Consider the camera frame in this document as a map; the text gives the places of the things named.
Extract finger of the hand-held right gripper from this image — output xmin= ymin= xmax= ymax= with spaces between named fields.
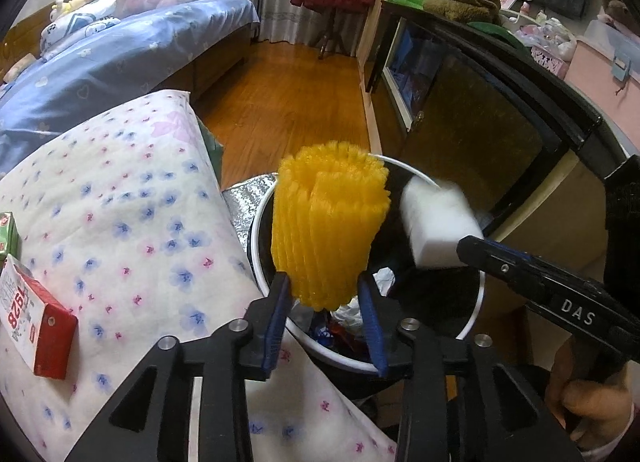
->
xmin=457 ymin=235 xmax=551 ymax=295

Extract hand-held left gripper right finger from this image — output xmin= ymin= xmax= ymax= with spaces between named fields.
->
xmin=356 ymin=274 xmax=583 ymax=462

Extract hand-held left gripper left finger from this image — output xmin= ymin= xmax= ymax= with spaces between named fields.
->
xmin=65 ymin=272 xmax=293 ymax=462

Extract white tissue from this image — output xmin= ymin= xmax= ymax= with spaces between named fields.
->
xmin=330 ymin=267 xmax=397 ymax=335

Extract blue wrapper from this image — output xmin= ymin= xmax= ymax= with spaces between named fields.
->
xmin=309 ymin=312 xmax=346 ymax=350

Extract white bin with black liner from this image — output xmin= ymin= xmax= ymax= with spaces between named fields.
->
xmin=247 ymin=154 xmax=487 ymax=375

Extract white foam block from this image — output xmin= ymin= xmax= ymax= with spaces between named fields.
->
xmin=400 ymin=177 xmax=485 ymax=270

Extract large yellow foam net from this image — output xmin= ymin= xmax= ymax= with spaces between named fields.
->
xmin=270 ymin=141 xmax=391 ymax=313

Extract red carton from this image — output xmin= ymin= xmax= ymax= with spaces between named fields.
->
xmin=0 ymin=253 xmax=79 ymax=381

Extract green carton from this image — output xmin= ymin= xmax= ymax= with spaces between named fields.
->
xmin=0 ymin=211 xmax=21 ymax=263

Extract person's right forearm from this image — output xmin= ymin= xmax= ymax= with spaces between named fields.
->
xmin=582 ymin=402 xmax=638 ymax=462

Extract person's right hand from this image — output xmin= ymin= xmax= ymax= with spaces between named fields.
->
xmin=545 ymin=337 xmax=635 ymax=430

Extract silver quilted foil mat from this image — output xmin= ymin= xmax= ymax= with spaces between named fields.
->
xmin=220 ymin=174 xmax=278 ymax=253

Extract dark wooden cabinet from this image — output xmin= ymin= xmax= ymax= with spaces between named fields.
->
xmin=357 ymin=0 xmax=636 ymax=237

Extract green bag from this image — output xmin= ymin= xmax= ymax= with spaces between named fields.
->
xmin=197 ymin=114 xmax=226 ymax=187

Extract floral white blanket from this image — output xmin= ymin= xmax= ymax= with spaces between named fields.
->
xmin=0 ymin=89 xmax=401 ymax=462

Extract pink patterned basket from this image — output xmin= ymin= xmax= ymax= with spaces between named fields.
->
xmin=530 ymin=44 xmax=571 ymax=80

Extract pink storage box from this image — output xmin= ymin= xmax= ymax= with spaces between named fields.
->
xmin=565 ymin=19 xmax=640 ymax=130

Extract dark green cloth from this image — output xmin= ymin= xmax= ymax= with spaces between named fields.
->
xmin=467 ymin=22 xmax=531 ymax=55

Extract wooden coat rack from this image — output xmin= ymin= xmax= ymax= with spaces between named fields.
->
xmin=317 ymin=0 xmax=373 ymax=61

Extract bed with blue sheet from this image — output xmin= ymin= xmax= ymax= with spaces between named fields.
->
xmin=0 ymin=0 xmax=262 ymax=177

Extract stacked pillows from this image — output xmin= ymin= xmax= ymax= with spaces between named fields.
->
xmin=39 ymin=0 xmax=121 ymax=61

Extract small beige pillow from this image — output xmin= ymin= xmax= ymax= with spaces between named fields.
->
xmin=2 ymin=54 xmax=36 ymax=82

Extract yellow plush toy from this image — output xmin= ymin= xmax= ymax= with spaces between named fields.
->
xmin=50 ymin=0 xmax=98 ymax=20

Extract wooden headboard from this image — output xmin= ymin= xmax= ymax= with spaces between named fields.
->
xmin=0 ymin=2 xmax=58 ymax=72

